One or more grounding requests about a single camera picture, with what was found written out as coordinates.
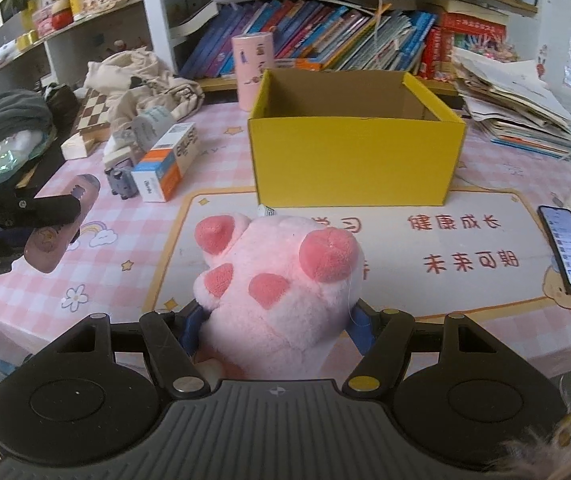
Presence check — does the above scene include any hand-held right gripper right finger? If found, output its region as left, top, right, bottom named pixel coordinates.
left=341, top=300, right=472, bottom=403

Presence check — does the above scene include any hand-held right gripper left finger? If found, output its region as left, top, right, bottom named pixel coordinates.
left=88, top=301, right=207, bottom=401

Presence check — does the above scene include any pink printed bottle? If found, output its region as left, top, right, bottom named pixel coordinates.
left=23, top=174, right=101, bottom=275

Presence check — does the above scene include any pink plush paw toy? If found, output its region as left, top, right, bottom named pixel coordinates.
left=192, top=212, right=369, bottom=380

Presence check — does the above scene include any orange white medicine box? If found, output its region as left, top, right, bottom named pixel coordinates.
left=130, top=121, right=202, bottom=204

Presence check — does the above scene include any yellow cardboard box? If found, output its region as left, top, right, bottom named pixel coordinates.
left=247, top=67, right=467, bottom=209

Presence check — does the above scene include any pink sticker cylinder container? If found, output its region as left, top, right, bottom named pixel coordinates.
left=230, top=31, right=275, bottom=112

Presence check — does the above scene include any pink checkered tablecloth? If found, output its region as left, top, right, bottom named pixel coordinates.
left=0, top=91, right=571, bottom=378

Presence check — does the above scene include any clear plastic bag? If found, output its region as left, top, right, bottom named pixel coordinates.
left=0, top=129, right=57, bottom=185

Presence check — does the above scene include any white wooden block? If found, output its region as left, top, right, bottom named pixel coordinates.
left=60, top=132, right=101, bottom=162

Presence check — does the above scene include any small grey toy car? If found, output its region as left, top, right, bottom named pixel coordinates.
left=104, top=166, right=139, bottom=200

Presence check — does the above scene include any grey folded cloth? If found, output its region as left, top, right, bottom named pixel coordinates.
left=0, top=89, right=55, bottom=153

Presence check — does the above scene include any wooden chessboard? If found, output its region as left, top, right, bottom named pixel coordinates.
left=68, top=87, right=126, bottom=143

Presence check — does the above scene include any black bag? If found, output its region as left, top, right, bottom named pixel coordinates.
left=42, top=82, right=82, bottom=128

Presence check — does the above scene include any printed desk mat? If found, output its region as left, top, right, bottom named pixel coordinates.
left=140, top=187, right=571, bottom=318

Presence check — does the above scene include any pale grey printed cup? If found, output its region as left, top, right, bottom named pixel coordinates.
left=130, top=106, right=177, bottom=153

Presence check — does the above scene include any beige cloth bag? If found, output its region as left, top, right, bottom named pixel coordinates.
left=84, top=46, right=205, bottom=133

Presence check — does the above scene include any white bookshelf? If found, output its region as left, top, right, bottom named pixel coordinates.
left=0, top=0, right=539, bottom=96

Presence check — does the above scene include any black smartphone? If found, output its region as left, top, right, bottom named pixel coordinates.
left=537, top=204, right=571, bottom=296

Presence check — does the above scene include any thick white book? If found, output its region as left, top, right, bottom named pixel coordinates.
left=170, top=1, right=220, bottom=39

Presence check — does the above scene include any stack of papers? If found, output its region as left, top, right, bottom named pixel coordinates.
left=451, top=46, right=571, bottom=161

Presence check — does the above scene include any orange white flat box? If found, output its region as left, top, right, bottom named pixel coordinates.
left=274, top=57, right=324, bottom=72

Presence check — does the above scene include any row of colourful books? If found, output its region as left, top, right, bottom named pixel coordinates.
left=180, top=0, right=510, bottom=82

